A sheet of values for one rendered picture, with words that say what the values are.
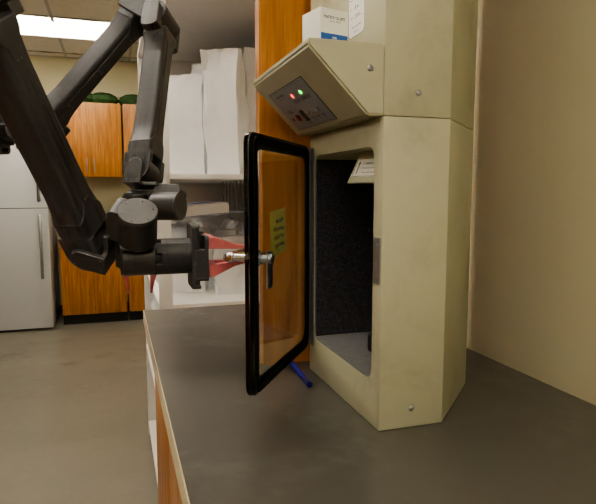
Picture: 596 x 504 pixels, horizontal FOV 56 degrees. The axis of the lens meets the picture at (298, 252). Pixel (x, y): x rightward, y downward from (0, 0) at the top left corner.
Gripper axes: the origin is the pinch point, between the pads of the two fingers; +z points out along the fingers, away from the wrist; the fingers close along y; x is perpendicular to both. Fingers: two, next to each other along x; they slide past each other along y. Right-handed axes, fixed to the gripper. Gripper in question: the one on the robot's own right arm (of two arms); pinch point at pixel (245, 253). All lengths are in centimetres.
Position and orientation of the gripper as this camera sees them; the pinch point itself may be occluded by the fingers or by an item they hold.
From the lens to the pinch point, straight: 93.5
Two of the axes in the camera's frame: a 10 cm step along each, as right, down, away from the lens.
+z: 9.5, -0.4, 3.1
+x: -3.1, -1.0, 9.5
